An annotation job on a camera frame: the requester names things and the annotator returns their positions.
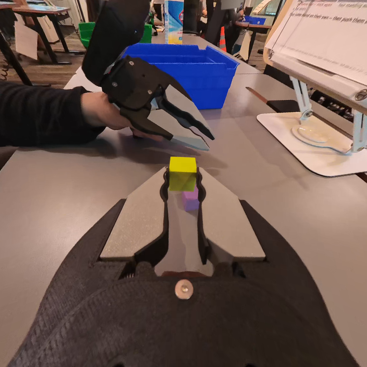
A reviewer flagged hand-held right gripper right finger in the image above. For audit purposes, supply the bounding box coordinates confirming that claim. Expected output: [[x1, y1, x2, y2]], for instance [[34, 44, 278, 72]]
[[196, 167, 266, 265]]

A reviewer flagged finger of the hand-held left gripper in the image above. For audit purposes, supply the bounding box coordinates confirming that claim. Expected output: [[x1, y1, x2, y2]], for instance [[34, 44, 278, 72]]
[[156, 84, 215, 141], [147, 108, 210, 151]]

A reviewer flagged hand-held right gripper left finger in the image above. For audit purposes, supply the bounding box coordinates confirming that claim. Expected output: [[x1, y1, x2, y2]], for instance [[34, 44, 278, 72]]
[[100, 167, 170, 267]]

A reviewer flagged yellow foam cube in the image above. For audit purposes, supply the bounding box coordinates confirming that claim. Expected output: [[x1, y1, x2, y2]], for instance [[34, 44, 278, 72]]
[[169, 157, 197, 192]]

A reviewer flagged purple foam cube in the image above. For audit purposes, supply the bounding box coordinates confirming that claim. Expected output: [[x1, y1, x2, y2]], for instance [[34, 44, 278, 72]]
[[181, 188, 200, 212]]

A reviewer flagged person's left forearm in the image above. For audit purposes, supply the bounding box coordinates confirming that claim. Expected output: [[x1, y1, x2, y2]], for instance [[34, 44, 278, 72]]
[[0, 81, 106, 147]]

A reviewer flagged person's left hand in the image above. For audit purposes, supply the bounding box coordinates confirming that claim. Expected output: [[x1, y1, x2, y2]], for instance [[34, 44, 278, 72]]
[[81, 91, 164, 142]]

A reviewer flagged green plastic bin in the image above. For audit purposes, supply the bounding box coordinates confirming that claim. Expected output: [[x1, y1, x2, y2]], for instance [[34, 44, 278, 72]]
[[78, 22, 153, 49]]

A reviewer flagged disinfectant wipes canister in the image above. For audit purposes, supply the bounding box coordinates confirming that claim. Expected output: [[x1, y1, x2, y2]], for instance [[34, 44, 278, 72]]
[[164, 0, 184, 45]]

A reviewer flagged black table cover plate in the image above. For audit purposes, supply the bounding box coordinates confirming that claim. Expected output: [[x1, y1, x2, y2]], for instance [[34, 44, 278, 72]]
[[267, 100, 300, 113]]

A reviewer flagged brown wooden desk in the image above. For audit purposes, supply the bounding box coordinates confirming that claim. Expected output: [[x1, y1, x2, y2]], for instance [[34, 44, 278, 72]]
[[0, 3, 71, 65]]

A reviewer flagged white instruction sheet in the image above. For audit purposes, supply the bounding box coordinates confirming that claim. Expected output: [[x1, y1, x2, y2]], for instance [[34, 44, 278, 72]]
[[272, 0, 367, 86]]

